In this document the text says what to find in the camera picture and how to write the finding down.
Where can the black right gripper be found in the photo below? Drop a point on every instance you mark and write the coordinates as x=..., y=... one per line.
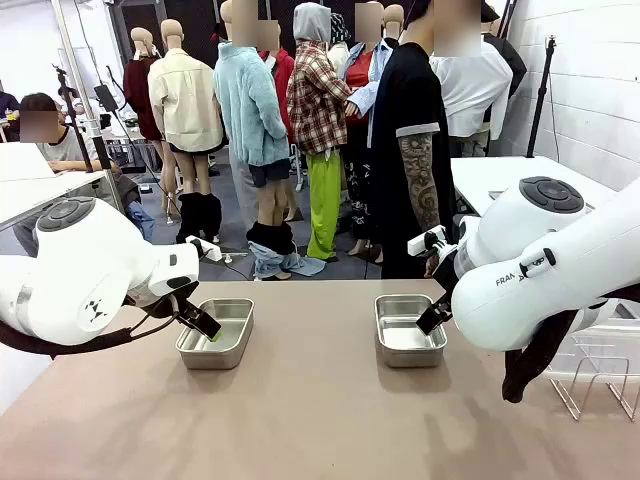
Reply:
x=445, y=265

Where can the mannequin in light blue fleece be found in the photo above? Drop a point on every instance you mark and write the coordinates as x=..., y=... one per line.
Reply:
x=250, y=110

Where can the silver metal post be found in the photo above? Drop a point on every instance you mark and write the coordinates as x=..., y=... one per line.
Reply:
x=76, y=65

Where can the white side table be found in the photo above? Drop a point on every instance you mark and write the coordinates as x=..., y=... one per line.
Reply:
x=480, y=175

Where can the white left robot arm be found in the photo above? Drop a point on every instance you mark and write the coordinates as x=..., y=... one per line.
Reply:
x=90, y=265

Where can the person's tattooed right forearm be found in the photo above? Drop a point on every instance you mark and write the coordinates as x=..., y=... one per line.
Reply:
x=420, y=190

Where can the mannequin in white shirt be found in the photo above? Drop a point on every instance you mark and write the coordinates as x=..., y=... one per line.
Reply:
x=475, y=90

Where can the mannequin in red jacket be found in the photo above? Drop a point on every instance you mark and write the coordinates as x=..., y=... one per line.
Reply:
x=282, y=80

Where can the clear plastic container lid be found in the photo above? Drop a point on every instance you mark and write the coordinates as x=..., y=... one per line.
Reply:
x=600, y=350

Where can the seated person in grey shirt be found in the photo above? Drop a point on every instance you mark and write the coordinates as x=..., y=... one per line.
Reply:
x=65, y=147

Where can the background person in dark shirt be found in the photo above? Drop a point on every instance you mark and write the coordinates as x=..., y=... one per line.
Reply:
x=7, y=102

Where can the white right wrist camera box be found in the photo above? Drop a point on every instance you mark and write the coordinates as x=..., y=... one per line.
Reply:
x=425, y=241

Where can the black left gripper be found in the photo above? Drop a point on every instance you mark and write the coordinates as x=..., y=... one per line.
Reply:
x=182, y=295

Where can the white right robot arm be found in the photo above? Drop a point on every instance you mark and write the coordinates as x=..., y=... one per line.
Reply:
x=525, y=300

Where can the mannequin in black jacket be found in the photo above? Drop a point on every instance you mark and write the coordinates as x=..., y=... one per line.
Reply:
x=515, y=60

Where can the mannequin with patterned bucket hat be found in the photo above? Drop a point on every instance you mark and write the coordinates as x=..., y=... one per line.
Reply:
x=339, y=35

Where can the mannequin in blue open shirt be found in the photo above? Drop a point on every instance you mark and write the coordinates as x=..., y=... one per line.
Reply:
x=362, y=150

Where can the mannequin in maroon top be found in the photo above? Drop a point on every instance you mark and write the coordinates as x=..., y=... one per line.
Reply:
x=140, y=90

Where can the white work table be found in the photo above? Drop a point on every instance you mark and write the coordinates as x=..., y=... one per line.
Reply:
x=30, y=190

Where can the mannequin in black top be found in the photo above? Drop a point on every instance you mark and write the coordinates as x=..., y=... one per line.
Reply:
x=393, y=17

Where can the thin black tripod stand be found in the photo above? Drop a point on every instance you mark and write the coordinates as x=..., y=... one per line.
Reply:
x=75, y=117

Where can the black tablet on stand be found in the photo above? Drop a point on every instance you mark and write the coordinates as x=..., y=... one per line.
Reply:
x=106, y=97

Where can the mannequin in plaid shirt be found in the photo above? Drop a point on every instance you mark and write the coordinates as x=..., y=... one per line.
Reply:
x=315, y=110

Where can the steel container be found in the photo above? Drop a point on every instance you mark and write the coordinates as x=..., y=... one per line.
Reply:
x=235, y=325
x=400, y=340

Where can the mannequin in cream jacket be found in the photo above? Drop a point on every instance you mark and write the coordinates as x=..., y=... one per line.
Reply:
x=185, y=100

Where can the person in black t-shirt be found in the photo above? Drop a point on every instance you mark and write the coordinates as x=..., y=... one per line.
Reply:
x=410, y=100

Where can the person's tattooed right hand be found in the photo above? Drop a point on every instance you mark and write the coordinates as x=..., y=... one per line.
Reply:
x=431, y=265

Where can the black light stand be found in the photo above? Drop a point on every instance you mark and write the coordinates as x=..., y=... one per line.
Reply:
x=540, y=100

